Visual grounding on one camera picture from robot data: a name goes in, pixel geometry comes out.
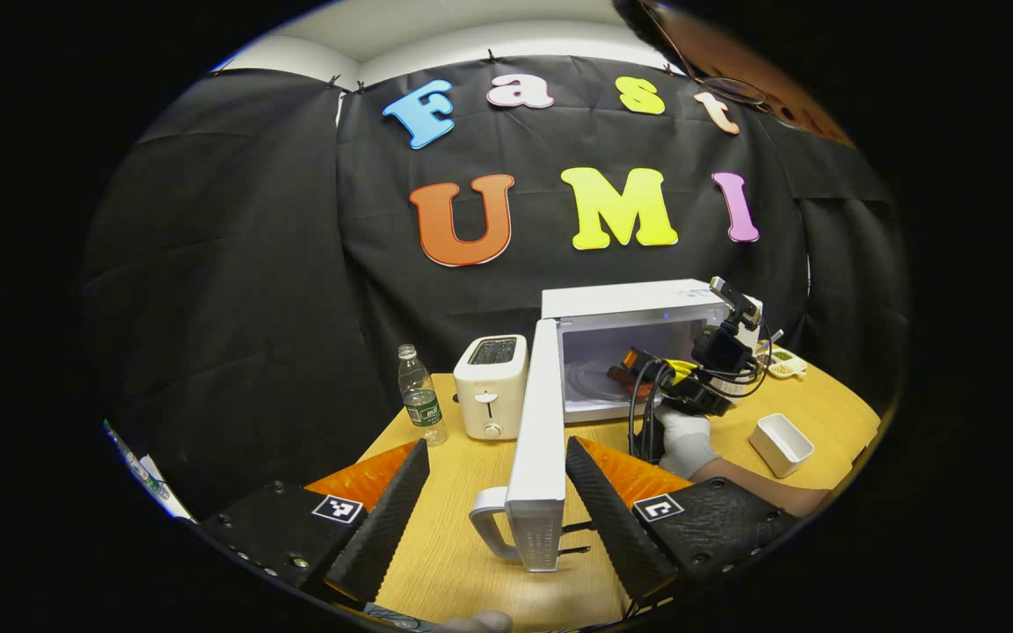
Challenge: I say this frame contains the thin framed glasses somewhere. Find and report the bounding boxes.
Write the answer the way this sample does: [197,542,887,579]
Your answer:
[638,0,771,111]

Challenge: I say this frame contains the white toaster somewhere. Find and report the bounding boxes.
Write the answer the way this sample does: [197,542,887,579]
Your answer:
[453,334,529,441]

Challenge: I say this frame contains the person's head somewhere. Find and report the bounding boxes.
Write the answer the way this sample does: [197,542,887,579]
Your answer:
[612,0,857,149]

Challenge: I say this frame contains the white printed board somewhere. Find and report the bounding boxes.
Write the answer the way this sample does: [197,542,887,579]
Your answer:
[105,420,193,521]

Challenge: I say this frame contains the white plastic tray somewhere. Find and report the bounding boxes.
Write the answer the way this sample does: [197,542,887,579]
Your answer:
[748,412,815,479]

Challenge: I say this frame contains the black backdrop cloth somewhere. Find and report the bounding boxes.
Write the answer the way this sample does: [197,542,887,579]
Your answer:
[80,55,912,520]

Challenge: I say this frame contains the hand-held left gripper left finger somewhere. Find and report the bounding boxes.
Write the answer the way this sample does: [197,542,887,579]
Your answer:
[197,439,431,608]

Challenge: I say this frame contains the white microwave oven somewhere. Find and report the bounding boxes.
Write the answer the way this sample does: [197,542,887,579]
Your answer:
[469,279,764,574]

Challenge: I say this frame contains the divided dish with beans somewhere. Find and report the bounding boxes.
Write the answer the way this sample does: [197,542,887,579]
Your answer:
[766,346,808,381]

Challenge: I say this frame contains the clear plastic water bottle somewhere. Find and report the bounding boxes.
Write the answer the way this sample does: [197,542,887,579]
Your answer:
[397,344,449,447]

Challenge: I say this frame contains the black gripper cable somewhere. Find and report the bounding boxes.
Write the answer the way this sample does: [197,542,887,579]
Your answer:
[628,359,679,462]

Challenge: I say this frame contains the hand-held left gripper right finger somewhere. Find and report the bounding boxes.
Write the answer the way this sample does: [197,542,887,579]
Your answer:
[565,436,802,603]

